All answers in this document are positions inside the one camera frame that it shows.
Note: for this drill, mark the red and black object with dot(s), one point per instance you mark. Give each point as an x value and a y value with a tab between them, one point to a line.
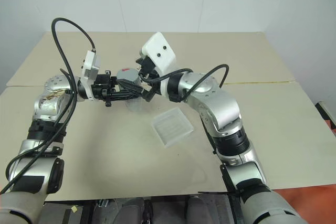
328	121

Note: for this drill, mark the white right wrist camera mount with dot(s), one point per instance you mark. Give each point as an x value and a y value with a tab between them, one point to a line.
160	49

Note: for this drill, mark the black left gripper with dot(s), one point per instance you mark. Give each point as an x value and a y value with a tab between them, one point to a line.
101	86

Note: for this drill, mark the clear plastic box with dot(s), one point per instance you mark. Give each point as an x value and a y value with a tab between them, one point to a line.
173	129

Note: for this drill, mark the black platform with pale label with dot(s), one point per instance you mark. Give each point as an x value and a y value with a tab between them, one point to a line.
65	212

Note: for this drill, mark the clear jar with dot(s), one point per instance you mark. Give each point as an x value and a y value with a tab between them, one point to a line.
134	103

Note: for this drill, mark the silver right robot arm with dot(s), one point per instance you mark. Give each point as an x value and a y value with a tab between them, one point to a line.
223	103

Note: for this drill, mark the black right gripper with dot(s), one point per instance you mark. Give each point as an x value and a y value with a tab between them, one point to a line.
148	68

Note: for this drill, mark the grey jar lid red mark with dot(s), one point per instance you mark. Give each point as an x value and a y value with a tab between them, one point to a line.
127	74

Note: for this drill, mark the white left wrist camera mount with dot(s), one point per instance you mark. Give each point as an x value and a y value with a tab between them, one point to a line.
90	68

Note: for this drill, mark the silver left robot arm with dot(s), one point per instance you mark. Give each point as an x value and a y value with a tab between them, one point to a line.
46	132

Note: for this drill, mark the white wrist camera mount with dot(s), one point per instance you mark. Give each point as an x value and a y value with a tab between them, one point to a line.
90	68
160	49

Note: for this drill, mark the dark rounded shape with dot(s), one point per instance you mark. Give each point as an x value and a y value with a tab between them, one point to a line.
132	209

